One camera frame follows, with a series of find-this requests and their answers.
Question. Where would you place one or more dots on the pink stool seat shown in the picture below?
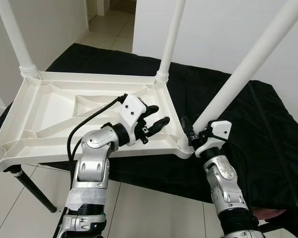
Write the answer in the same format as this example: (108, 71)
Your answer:
(268, 214)

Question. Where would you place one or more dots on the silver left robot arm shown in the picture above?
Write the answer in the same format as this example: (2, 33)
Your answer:
(92, 178)

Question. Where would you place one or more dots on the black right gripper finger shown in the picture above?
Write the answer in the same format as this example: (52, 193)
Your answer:
(188, 131)

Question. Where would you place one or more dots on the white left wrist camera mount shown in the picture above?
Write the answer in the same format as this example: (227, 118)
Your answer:
(131, 114)

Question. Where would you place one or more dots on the white plastic children table top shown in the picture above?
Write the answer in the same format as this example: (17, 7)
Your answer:
(49, 109)

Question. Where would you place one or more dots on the black metal frame leg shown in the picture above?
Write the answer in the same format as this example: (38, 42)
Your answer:
(273, 227)
(32, 188)

